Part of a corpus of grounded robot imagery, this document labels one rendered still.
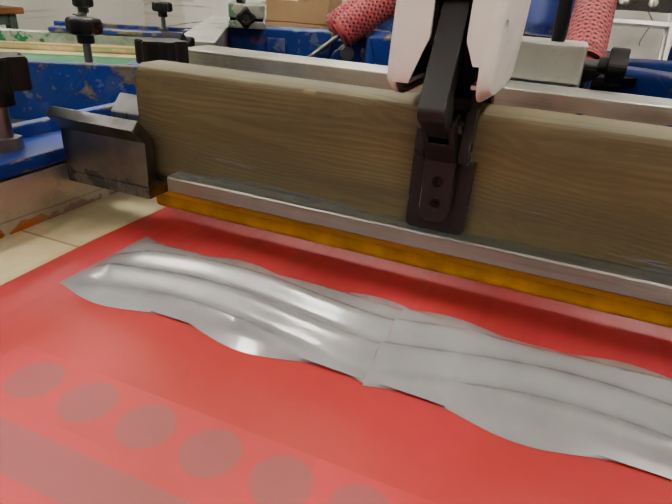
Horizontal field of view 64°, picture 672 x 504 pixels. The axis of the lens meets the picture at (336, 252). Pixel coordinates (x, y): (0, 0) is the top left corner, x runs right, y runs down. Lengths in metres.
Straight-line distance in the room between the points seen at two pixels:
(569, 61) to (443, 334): 0.35
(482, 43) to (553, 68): 0.32
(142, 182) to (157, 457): 0.21
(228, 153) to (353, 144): 0.08
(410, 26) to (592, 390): 0.17
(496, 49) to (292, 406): 0.17
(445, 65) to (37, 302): 0.23
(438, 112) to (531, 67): 0.33
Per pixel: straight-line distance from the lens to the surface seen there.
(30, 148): 0.42
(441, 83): 0.24
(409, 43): 0.25
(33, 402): 0.25
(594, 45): 0.74
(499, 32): 0.24
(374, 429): 0.22
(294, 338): 0.26
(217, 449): 0.21
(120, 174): 0.39
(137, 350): 0.27
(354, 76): 0.54
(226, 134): 0.34
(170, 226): 0.39
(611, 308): 0.32
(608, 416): 0.25
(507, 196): 0.29
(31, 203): 0.41
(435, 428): 0.23
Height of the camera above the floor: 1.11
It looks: 26 degrees down
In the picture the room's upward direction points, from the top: 4 degrees clockwise
